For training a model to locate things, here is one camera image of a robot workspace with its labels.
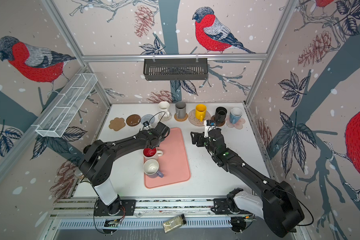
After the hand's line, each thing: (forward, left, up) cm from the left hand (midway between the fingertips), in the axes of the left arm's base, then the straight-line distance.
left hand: (158, 137), depth 92 cm
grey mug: (+21, -14, +3) cm, 26 cm away
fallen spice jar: (-44, -12, -2) cm, 46 cm away
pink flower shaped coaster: (+13, -56, -6) cm, 58 cm away
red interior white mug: (-8, +5, -5) cm, 11 cm away
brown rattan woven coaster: (+20, -14, -7) cm, 25 cm away
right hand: (-5, -22, +9) cm, 25 cm away
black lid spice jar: (-10, +39, +4) cm, 40 cm away
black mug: (+18, -43, +2) cm, 47 cm away
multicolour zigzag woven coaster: (+22, -2, -7) cm, 23 cm away
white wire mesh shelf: (0, +47, +23) cm, 52 cm away
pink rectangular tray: (-14, -10, -6) cm, 19 cm away
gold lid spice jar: (-24, +38, +3) cm, 45 cm away
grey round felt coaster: (+23, +12, -8) cm, 27 cm away
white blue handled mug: (+16, -53, +3) cm, 55 cm away
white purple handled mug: (-18, +3, -6) cm, 19 cm away
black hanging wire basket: (+45, -11, +21) cm, 51 cm away
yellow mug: (+20, -29, +2) cm, 35 cm away
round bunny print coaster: (+18, -25, -8) cm, 32 cm away
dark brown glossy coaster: (+20, +22, -8) cm, 31 cm away
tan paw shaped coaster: (+18, +34, -9) cm, 39 cm away
